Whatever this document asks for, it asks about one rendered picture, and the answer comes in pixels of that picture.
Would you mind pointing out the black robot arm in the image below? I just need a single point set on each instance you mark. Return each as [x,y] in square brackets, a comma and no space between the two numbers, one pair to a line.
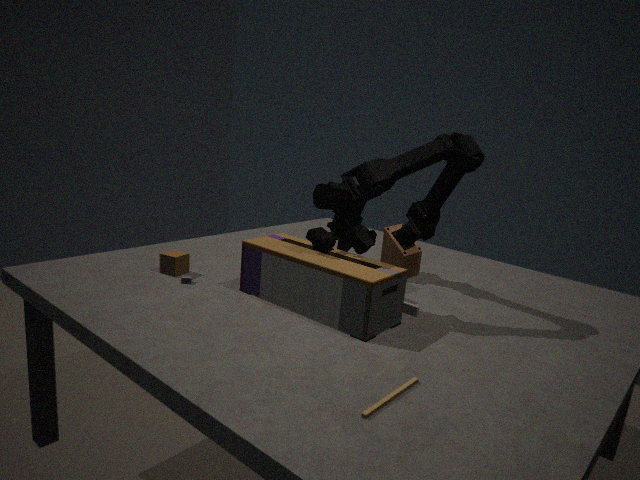
[375,177]

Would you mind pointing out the tan wooden stick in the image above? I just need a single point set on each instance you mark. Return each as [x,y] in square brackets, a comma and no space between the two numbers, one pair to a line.
[385,401]

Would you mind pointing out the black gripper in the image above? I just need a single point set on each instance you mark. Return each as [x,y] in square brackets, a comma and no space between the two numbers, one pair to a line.
[324,241]

